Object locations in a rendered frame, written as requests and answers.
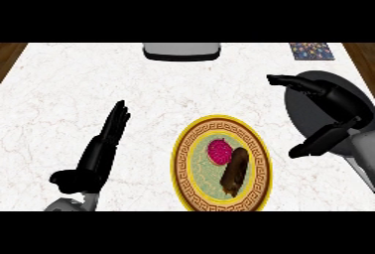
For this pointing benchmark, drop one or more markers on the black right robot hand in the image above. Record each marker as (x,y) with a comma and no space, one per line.
(341,102)

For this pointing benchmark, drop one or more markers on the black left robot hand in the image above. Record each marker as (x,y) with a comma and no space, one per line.
(99,152)

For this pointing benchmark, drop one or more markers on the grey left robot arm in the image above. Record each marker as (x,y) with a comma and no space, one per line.
(73,203)

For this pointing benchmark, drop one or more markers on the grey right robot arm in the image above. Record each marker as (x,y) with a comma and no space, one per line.
(365,155)

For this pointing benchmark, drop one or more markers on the dark grey pan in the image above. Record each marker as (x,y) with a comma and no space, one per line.
(304,112)

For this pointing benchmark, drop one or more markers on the yellow patterned plate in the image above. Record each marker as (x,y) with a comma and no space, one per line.
(195,172)

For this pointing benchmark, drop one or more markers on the pink frosted cupcake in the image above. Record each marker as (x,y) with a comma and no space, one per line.
(220,152)

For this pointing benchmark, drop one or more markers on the dark speckled mat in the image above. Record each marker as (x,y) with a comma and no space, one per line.
(312,51)

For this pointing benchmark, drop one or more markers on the brown pastry roll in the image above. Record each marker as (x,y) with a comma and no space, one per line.
(235,173)

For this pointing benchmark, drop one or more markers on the pale grey appliance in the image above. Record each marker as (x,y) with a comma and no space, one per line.
(182,51)

